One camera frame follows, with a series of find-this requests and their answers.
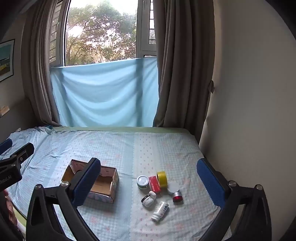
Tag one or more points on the small black and white jar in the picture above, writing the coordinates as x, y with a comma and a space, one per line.
147, 200

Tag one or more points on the curtain tieback hook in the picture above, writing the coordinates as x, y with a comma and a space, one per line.
211, 87

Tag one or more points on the white printed bottle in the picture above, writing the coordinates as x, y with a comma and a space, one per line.
160, 210

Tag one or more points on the light blue hanging cloth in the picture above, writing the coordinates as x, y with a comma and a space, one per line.
104, 92

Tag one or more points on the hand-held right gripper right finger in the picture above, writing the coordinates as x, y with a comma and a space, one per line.
210, 183

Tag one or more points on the grey window frame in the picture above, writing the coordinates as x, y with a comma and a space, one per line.
141, 34

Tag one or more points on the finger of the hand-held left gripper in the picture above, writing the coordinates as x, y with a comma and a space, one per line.
5, 144
23, 151

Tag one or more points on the cardboard box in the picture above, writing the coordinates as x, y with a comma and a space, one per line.
104, 184

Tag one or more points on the checked floral bed sheet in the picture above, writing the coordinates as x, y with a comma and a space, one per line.
143, 153

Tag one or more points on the beige wall switch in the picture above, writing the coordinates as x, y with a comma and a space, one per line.
4, 109

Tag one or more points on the trees outside window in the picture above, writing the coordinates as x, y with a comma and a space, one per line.
101, 34

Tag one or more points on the yellow tape roll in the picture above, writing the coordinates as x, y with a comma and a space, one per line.
162, 179

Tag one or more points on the white tin with green label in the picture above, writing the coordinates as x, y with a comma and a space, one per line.
142, 182

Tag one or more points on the white round jar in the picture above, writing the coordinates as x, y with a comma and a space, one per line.
173, 187

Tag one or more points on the small red box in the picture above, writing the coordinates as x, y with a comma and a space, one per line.
154, 184

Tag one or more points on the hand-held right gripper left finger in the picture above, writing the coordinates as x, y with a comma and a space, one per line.
89, 182

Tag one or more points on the red and silver can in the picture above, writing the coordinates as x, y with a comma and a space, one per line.
177, 197

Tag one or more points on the wall poster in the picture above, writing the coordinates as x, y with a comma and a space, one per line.
5, 60

